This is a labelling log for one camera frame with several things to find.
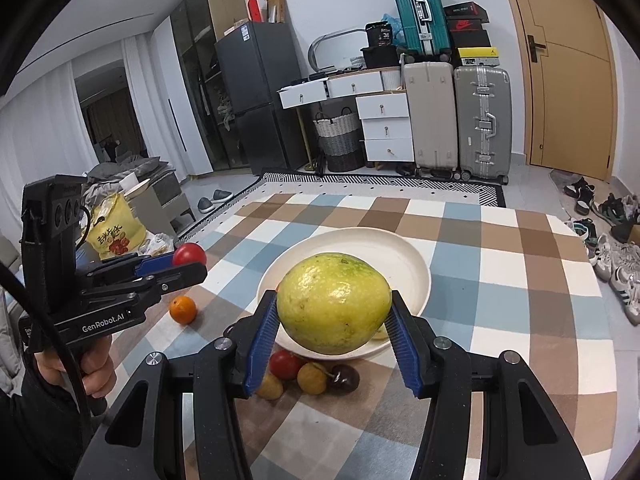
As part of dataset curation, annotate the glass door wardrobe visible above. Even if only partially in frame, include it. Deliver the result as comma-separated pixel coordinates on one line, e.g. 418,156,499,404
170,0,251,176

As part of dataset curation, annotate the teal suitcase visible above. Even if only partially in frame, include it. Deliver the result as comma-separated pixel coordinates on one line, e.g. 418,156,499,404
390,0,453,58

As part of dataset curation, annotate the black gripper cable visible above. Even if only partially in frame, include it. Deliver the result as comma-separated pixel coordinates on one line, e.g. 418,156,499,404
0,260,96,471

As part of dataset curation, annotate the flat cardboard box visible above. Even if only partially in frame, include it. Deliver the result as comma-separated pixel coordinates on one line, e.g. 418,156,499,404
216,19,251,41

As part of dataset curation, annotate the woven laundry basket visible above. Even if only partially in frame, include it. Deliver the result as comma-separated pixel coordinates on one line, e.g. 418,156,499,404
312,107,365,173

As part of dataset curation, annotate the dark grey refrigerator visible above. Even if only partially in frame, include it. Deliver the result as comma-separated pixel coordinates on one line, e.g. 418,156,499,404
215,21,309,176

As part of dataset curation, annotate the arched mirror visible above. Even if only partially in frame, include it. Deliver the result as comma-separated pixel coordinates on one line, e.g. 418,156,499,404
307,30,368,75

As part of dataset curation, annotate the yellow plastic bag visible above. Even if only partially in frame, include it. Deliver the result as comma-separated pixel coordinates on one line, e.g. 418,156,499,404
85,192,148,261

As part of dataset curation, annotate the grey storage stool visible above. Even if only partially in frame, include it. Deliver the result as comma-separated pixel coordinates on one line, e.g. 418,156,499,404
150,170,196,233

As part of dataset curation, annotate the red and black shoe box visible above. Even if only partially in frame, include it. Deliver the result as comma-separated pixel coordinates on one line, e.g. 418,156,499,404
447,17,486,34

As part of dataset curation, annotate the clear plastic snack bag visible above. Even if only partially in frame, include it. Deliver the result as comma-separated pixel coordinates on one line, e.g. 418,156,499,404
140,232,176,257

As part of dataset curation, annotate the person's left forearm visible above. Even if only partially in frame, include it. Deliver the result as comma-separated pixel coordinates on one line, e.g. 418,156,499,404
0,375,96,480

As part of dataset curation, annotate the white curtain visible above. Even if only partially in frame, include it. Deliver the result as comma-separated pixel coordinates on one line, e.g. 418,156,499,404
0,67,88,261
122,25,173,161

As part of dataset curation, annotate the black storage bin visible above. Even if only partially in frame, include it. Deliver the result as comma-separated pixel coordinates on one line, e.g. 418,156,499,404
360,45,403,70

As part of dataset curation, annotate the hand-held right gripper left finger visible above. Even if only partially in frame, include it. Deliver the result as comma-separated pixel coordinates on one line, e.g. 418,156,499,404
75,290,281,480

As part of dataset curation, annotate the small red tomato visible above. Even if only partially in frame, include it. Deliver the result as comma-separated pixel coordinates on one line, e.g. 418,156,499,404
269,350,303,380

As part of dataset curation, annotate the pile of shoes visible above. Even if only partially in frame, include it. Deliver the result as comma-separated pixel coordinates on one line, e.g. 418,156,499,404
560,175,640,326

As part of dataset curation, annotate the brown longan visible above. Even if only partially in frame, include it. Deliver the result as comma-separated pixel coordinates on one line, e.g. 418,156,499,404
256,372,285,401
297,362,331,395

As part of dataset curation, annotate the blue plastic bag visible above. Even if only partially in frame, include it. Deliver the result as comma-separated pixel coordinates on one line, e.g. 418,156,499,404
382,12,403,46

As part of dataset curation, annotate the grey bedding pile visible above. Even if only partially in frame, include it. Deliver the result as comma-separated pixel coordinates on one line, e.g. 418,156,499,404
87,155,176,186

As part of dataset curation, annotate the white desk with drawers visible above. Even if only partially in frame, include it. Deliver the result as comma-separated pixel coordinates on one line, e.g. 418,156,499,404
277,67,416,163

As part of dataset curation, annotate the beige suitcase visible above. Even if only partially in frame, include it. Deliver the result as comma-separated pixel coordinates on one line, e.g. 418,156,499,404
402,61,460,176

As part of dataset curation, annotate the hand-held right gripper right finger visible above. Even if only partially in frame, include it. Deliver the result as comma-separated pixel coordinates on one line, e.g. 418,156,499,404
385,290,593,480

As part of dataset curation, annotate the large red tomato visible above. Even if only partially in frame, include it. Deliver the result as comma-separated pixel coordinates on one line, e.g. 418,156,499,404
172,242,207,267

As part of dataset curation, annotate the silver suitcase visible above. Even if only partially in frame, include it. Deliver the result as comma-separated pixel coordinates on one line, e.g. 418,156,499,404
454,65,512,183

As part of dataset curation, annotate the person's left hand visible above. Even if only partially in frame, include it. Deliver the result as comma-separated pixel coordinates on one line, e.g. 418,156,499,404
34,332,114,402

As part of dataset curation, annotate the orange mandarin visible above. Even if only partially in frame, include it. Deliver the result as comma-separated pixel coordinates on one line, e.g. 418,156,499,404
169,296,197,325

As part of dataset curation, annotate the white round plate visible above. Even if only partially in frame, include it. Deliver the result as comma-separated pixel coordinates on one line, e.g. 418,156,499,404
257,230,432,361

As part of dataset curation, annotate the yellow shoe box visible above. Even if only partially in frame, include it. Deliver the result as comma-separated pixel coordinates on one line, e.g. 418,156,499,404
456,46,500,67

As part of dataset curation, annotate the checkered tablecloth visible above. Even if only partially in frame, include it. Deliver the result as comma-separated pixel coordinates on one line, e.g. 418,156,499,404
85,192,617,480

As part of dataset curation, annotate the wooden door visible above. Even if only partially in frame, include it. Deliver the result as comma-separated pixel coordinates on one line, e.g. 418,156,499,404
495,0,617,181

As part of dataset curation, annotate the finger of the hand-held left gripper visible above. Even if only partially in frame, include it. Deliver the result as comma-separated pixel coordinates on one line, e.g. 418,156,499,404
75,252,177,287
77,261,208,318

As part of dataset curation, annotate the black printed box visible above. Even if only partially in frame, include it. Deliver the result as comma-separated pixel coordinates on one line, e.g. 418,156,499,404
365,22,396,48

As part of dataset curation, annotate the plain black shoe box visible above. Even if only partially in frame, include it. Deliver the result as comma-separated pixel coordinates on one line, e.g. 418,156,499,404
450,30,492,51

